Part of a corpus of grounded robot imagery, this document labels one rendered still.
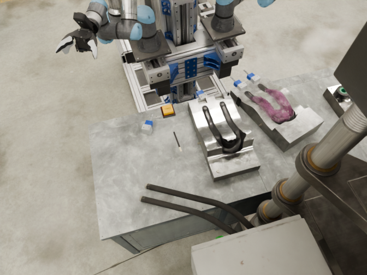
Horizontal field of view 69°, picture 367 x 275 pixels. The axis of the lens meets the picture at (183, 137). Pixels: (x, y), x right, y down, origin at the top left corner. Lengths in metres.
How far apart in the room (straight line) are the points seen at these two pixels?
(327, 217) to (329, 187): 0.27
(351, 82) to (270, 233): 0.40
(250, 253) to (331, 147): 0.31
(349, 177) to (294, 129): 0.84
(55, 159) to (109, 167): 1.20
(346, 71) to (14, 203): 2.55
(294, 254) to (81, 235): 1.86
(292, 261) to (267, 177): 0.84
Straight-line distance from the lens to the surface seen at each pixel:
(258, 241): 0.72
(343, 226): 1.01
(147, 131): 1.58
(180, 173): 1.48
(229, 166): 1.44
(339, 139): 0.64
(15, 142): 3.00
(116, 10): 1.61
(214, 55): 1.87
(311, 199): 1.00
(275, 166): 1.56
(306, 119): 1.64
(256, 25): 3.68
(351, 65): 0.51
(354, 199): 0.76
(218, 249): 0.70
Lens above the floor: 2.16
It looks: 60 degrees down
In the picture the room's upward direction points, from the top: 3 degrees counter-clockwise
